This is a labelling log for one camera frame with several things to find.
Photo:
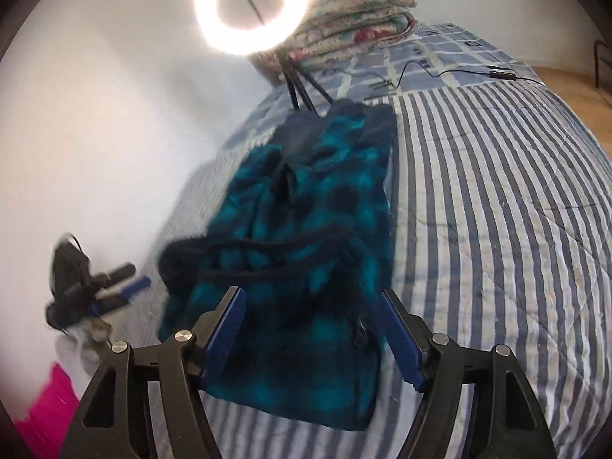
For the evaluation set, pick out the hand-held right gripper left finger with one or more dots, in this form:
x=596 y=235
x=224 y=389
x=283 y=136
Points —
x=224 y=334

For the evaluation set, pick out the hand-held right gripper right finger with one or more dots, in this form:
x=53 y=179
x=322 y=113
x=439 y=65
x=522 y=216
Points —
x=401 y=344

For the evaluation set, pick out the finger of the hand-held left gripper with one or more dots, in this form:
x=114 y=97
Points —
x=136 y=284
x=119 y=270

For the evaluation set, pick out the teal plaid fleece garment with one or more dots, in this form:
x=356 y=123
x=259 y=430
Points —
x=296 y=210

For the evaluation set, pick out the black metal clothes rack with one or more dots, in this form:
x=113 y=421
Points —
x=596 y=62

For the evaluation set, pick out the person's pink clothing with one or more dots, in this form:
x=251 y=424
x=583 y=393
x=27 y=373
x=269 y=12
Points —
x=48 y=406

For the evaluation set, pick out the blue white striped blanket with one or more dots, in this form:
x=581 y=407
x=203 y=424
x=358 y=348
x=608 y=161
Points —
x=478 y=224

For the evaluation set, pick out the blue checked bedsheet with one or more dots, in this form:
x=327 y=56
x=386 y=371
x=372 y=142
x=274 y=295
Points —
x=430 y=57

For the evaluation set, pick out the folded floral quilt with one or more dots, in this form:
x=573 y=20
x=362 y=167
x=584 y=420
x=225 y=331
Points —
x=354 y=14

